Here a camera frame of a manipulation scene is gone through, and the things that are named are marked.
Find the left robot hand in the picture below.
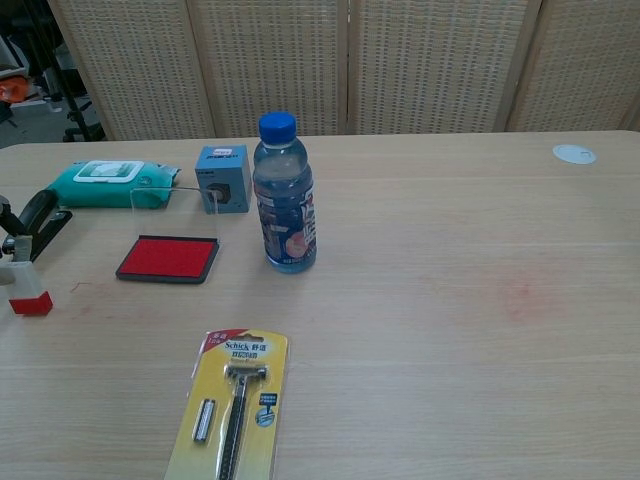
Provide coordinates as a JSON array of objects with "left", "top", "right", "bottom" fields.
[{"left": 0, "top": 194, "right": 34, "bottom": 288}]

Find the white and red stamp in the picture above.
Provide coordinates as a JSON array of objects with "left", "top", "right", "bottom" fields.
[{"left": 8, "top": 260, "right": 55, "bottom": 318}]

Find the black stapler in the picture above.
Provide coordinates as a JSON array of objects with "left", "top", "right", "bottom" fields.
[{"left": 17, "top": 189, "right": 74, "bottom": 264}]

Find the green wet wipes pack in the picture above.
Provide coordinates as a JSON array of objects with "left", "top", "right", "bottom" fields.
[{"left": 45, "top": 159, "right": 184, "bottom": 210}]

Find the black tripod stand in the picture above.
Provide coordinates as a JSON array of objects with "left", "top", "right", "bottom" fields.
[{"left": 29, "top": 0, "right": 107, "bottom": 144}]

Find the orange object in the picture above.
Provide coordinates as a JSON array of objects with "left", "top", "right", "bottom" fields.
[{"left": 0, "top": 77, "right": 29, "bottom": 104}]

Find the red ink pad clear lid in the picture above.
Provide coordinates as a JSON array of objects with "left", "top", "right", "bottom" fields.
[{"left": 115, "top": 187, "right": 222, "bottom": 286}]

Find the small blue cardboard box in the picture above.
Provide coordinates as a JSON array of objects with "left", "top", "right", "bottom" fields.
[{"left": 194, "top": 144, "right": 252, "bottom": 215}]

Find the yellow razor blister pack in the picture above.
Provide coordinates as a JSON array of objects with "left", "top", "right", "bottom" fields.
[{"left": 163, "top": 327, "right": 292, "bottom": 480}]

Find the blue capped drink bottle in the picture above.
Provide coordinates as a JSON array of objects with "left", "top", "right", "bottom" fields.
[{"left": 251, "top": 111, "right": 318, "bottom": 275}]

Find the wooden rattan folding screen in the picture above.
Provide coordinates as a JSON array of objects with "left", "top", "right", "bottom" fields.
[{"left": 47, "top": 0, "right": 640, "bottom": 142}]

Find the grey round cable grommet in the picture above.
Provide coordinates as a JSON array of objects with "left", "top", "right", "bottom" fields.
[{"left": 551, "top": 144, "right": 598, "bottom": 165}]

